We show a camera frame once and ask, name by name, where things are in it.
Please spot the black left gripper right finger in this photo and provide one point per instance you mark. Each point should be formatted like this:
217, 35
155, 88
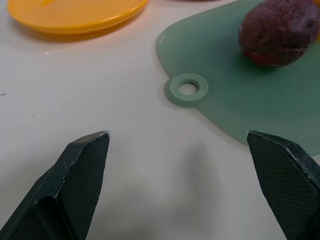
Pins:
287, 185

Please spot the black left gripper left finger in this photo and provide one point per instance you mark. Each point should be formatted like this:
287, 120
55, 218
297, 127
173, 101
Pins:
67, 190

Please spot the dark purple plum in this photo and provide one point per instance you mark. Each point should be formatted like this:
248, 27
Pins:
277, 32

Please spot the green cutting board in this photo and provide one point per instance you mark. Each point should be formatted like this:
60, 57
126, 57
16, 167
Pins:
240, 85

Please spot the yellow plastic plate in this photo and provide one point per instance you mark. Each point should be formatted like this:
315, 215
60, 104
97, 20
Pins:
75, 15

